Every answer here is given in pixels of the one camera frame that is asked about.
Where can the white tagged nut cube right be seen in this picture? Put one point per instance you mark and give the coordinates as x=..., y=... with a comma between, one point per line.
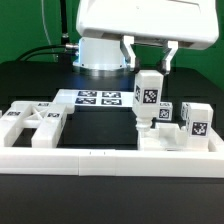
x=184, y=110

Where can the white chair back frame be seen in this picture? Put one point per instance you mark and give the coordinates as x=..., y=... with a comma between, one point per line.
x=48, y=120

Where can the white tagged nut cube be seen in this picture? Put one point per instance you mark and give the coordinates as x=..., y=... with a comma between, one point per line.
x=165, y=111
x=184, y=110

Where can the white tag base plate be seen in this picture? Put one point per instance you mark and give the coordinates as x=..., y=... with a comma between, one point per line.
x=94, y=98

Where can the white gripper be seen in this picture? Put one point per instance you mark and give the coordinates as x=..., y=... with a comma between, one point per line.
x=191, y=23

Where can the white chair seat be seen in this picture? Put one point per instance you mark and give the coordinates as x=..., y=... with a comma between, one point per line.
x=171, y=137

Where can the white U-shaped fence frame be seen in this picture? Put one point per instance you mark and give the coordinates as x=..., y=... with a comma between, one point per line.
x=22, y=158

